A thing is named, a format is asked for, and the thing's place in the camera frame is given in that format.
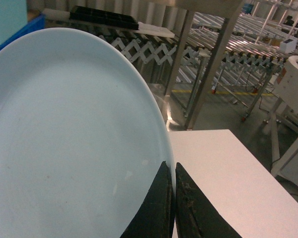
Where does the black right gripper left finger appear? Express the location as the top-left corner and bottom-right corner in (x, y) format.
(121, 161), (172, 238)

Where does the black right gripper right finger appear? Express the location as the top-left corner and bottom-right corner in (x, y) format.
(175, 162), (241, 238)

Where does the light blue oval tray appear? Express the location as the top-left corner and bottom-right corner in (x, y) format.
(0, 28), (175, 238)

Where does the black plastic tray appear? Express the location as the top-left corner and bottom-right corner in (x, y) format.
(69, 5), (139, 30)

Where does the white round machine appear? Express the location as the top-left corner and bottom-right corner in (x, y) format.
(271, 56), (298, 186)

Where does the expandable roller conveyor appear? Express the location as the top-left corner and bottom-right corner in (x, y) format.
(94, 9), (298, 122)

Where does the white flat board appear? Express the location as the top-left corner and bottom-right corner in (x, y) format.
(135, 22), (175, 38)

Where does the small white box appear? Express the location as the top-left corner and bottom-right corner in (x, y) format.
(279, 38), (298, 54)

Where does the blue crate upper right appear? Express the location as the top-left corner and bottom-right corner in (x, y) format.
(0, 13), (46, 51)

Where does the stainless steel table frame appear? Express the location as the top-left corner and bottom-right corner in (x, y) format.
(152, 0), (244, 130)

